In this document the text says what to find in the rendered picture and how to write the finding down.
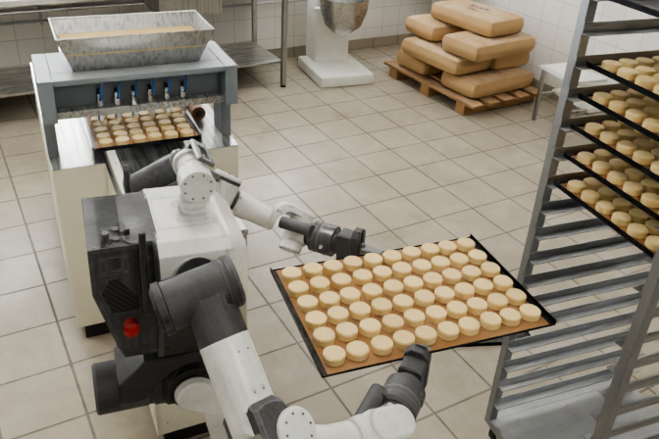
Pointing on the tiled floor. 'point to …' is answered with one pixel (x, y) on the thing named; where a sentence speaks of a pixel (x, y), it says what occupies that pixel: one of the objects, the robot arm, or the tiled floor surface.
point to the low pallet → (460, 93)
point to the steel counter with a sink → (253, 55)
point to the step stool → (560, 88)
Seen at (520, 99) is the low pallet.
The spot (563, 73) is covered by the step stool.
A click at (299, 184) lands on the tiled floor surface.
